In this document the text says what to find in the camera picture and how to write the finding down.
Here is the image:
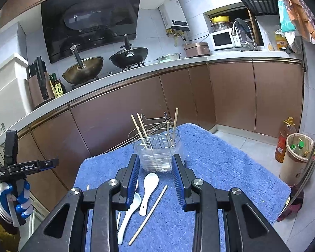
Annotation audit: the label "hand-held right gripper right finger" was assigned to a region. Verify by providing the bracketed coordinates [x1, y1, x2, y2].
[171, 154, 292, 252]

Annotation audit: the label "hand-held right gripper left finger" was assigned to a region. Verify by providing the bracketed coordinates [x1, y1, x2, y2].
[20, 154, 141, 252]

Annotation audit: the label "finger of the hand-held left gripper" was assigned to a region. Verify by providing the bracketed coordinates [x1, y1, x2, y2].
[38, 159, 60, 173]

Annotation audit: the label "wire utensil holder clear cup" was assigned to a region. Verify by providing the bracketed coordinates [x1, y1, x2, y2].
[128, 112, 185, 172]

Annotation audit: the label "person's left forearm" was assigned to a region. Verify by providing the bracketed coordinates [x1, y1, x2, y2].
[0, 199, 21, 252]

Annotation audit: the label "person's left hand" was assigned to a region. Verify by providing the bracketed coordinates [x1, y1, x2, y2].
[0, 180, 34, 222]

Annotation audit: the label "blue terry towel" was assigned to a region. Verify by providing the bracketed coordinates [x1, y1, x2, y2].
[74, 123, 291, 252]

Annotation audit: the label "copper base cabinets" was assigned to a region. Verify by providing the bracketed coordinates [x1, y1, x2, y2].
[16, 59, 305, 208]

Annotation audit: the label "white countertop appliance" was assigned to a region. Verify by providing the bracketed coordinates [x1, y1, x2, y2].
[0, 52, 32, 137]

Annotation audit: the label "dark oil bottle yellow label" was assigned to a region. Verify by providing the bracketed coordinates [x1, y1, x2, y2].
[49, 73, 67, 98]

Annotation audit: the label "brass wok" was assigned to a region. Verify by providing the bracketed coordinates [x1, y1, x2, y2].
[62, 45, 104, 85]

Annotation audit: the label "large cooking oil bottle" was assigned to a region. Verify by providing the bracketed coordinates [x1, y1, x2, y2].
[275, 117, 297, 163]

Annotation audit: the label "beige trash bin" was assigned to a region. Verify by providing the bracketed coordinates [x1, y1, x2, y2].
[279, 133, 315, 187]

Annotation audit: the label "white kitchen countertop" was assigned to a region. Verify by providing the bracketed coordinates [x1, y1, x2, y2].
[0, 50, 304, 143]

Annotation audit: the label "black wok with lid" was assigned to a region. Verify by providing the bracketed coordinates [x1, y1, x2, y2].
[109, 35, 149, 68]

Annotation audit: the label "chrome pole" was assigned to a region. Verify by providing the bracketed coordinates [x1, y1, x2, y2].
[289, 126, 315, 208]

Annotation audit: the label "copper rice cooker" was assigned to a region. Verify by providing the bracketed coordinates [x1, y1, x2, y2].
[184, 42, 211, 58]

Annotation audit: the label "white microwave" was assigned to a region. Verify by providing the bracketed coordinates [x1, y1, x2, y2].
[208, 29, 243, 51]

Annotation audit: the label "brass gas valves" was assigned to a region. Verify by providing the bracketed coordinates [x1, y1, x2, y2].
[166, 28, 187, 46]

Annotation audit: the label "black glass range hood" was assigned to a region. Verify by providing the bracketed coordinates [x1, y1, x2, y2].
[41, 0, 142, 64]

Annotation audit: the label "steel bowl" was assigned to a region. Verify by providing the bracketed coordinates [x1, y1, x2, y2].
[211, 21, 234, 32]

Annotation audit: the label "kitchen faucet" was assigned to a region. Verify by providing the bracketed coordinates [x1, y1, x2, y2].
[231, 18, 258, 51]

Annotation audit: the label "yellow bowl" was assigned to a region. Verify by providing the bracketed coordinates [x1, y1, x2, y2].
[210, 15, 230, 24]

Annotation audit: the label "white water heater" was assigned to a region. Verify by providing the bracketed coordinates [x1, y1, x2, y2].
[159, 0, 191, 32]

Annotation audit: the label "yellow detergent bottle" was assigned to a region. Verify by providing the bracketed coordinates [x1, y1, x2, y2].
[275, 30, 288, 50]

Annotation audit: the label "white plastic bag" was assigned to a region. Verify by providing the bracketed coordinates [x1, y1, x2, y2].
[286, 31, 304, 55]

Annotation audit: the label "teal hanging bag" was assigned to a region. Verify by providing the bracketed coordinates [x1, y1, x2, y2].
[278, 0, 296, 33]

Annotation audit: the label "brown patterned apron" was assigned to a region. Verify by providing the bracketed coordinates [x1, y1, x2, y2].
[275, 0, 315, 43]

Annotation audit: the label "black power cord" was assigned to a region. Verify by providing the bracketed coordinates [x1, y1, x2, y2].
[182, 32, 211, 43]

